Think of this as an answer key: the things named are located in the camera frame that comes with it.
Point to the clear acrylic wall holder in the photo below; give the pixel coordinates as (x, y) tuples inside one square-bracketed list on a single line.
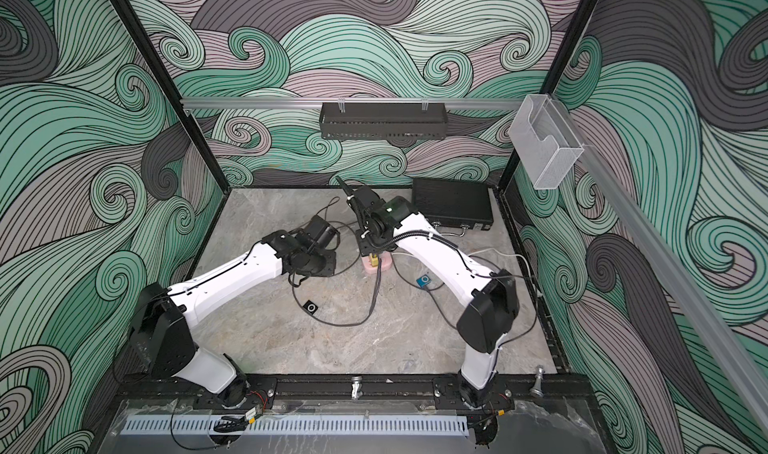
[(544, 136)]

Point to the pink power strip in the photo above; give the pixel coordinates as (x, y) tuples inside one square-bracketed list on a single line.
[(386, 263)]

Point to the aluminium rail back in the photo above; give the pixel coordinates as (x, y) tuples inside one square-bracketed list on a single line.
[(275, 103)]

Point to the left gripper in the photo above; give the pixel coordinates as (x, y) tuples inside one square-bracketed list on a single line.
[(328, 270)]

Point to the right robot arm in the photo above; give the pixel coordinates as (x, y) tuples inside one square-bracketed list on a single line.
[(489, 298)]

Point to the black mp3 player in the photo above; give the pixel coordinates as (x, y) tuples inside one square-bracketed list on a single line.
[(310, 307)]

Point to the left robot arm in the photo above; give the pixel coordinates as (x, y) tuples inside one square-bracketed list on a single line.
[(160, 327)]

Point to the aluminium rail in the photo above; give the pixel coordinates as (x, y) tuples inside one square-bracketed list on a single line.
[(275, 103), (611, 164)]

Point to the black wall shelf tray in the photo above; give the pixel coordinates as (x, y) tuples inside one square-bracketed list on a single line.
[(383, 120)]

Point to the black hard case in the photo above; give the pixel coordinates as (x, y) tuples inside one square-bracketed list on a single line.
[(453, 203)]

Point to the aluminium rail right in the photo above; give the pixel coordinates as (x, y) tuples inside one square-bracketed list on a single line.
[(611, 164)]

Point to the blue mp3 player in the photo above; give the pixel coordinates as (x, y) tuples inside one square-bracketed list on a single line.
[(423, 281)]

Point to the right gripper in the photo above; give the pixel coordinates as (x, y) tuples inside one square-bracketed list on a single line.
[(366, 247)]

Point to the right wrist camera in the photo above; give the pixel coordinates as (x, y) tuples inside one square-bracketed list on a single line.
[(362, 199)]

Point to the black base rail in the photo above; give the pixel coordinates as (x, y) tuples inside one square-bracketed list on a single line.
[(441, 388)]

